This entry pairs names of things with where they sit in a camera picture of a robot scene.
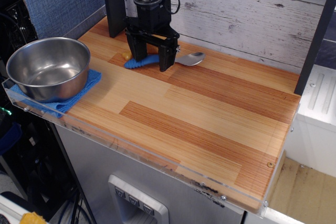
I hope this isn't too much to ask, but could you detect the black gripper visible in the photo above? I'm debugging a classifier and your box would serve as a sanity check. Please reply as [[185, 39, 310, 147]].
[[125, 0, 180, 72]]

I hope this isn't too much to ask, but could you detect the blue handled metal spoon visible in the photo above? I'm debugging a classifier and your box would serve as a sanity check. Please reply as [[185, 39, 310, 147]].
[[124, 52, 205, 69]]

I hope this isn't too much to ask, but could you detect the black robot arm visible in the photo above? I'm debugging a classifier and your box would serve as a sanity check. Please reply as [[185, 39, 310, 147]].
[[125, 0, 180, 72]]

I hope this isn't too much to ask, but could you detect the yellow plastic chicken drumstick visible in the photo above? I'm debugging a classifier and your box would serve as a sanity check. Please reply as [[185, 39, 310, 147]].
[[122, 44, 160, 61]]

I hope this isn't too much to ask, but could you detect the stainless steel bowl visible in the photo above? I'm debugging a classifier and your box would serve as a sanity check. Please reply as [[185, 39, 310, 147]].
[[6, 37, 91, 103]]

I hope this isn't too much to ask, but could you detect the blue folded cloth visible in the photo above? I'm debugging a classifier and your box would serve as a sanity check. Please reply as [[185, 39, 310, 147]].
[[9, 69, 102, 118]]

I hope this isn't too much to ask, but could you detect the silver cabinet with buttons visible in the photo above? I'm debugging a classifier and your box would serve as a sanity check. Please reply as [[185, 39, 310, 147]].
[[56, 126, 245, 223]]

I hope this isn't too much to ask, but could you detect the dark left frame post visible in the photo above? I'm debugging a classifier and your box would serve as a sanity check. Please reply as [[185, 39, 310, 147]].
[[105, 0, 126, 38]]

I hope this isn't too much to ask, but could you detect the dark frame post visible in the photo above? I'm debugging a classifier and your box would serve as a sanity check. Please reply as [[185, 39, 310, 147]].
[[294, 0, 335, 95], [105, 0, 126, 38]]

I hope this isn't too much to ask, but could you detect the dark right frame post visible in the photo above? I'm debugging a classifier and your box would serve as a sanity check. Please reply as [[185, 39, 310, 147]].
[[294, 0, 335, 95]]

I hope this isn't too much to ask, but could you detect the white aluminium rail block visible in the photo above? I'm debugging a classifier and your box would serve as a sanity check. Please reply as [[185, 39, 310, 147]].
[[284, 65, 335, 177]]

